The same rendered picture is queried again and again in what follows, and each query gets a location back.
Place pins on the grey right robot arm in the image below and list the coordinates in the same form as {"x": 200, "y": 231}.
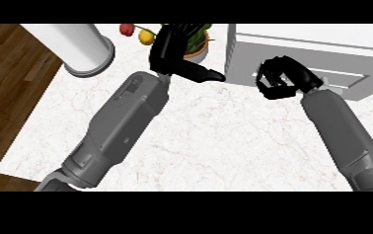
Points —
{"x": 338, "y": 126}

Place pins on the white drawer cabinet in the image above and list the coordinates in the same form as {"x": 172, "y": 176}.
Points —
{"x": 310, "y": 35}

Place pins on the yellow tulip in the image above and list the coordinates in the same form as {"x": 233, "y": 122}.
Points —
{"x": 146, "y": 37}

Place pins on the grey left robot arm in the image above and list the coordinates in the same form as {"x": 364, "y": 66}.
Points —
{"x": 124, "y": 119}

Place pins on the green plant leaves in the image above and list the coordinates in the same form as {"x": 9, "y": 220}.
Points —
{"x": 197, "y": 40}

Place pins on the white cylindrical cup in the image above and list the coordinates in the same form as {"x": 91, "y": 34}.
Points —
{"x": 72, "y": 43}

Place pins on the red tulip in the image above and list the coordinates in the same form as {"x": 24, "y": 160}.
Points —
{"x": 127, "y": 29}

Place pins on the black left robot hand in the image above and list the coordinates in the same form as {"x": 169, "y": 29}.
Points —
{"x": 168, "y": 55}

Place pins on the pale flower pot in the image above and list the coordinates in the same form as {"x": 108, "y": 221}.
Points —
{"x": 199, "y": 54}

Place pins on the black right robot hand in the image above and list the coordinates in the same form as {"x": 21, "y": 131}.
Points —
{"x": 290, "y": 71}

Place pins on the pale grey drawer front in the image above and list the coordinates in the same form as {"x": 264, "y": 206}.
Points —
{"x": 242, "y": 65}

